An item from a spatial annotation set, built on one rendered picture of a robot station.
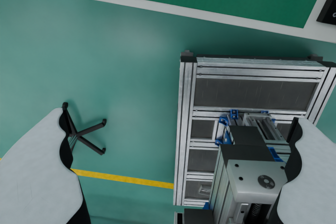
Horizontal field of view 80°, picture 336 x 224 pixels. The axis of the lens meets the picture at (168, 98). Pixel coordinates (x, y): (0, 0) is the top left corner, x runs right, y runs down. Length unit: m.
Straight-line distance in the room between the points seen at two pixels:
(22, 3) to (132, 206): 1.98
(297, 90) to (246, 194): 0.97
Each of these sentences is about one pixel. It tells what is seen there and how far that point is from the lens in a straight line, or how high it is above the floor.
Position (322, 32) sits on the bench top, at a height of 0.75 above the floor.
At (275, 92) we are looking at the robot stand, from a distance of 1.32.
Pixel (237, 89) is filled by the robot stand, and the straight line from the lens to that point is 1.23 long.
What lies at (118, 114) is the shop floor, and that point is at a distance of 1.59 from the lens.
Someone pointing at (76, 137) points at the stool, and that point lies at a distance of 1.74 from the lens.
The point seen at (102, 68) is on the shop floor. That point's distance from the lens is 1.44.
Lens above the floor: 1.26
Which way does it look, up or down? 60 degrees down
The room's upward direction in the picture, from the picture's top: 175 degrees counter-clockwise
